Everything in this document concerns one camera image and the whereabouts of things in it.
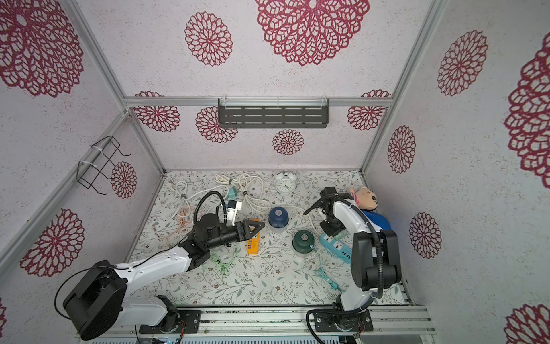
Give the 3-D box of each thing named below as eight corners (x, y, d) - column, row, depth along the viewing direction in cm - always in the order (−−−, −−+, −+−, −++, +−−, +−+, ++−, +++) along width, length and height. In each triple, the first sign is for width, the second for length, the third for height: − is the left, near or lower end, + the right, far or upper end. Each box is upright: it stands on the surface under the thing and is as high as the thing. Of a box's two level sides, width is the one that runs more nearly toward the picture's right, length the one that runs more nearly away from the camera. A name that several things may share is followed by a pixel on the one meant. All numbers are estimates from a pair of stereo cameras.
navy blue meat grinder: (277, 237, 97) (277, 224, 88) (266, 226, 100) (266, 213, 91) (289, 227, 100) (291, 214, 91) (278, 217, 104) (279, 203, 95)
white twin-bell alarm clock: (274, 194, 112) (274, 178, 103) (274, 186, 116) (274, 170, 106) (294, 194, 112) (296, 178, 103) (294, 186, 116) (295, 170, 106)
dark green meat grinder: (293, 258, 91) (295, 247, 82) (292, 242, 95) (294, 230, 86) (311, 258, 91) (315, 247, 82) (309, 242, 95) (313, 230, 86)
